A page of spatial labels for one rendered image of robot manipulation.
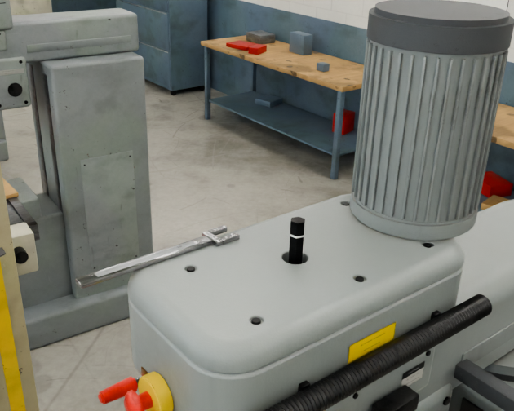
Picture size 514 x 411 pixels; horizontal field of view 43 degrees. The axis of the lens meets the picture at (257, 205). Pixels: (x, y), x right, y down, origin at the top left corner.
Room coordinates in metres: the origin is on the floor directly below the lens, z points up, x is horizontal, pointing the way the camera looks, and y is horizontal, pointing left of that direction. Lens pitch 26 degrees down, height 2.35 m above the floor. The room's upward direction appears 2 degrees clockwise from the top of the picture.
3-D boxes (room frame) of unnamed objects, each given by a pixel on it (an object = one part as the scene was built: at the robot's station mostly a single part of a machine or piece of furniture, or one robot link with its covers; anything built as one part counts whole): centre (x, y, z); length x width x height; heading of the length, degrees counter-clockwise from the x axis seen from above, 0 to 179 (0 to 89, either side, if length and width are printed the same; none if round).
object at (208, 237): (0.77, 0.13, 1.89); 0.24 x 0.04 x 0.01; 129
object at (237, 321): (0.79, -0.07, 1.81); 0.47 x 0.26 x 0.16; 129
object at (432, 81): (0.94, -0.25, 2.05); 0.20 x 0.20 x 0.32
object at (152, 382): (0.64, 0.12, 1.76); 0.06 x 0.02 x 0.06; 39
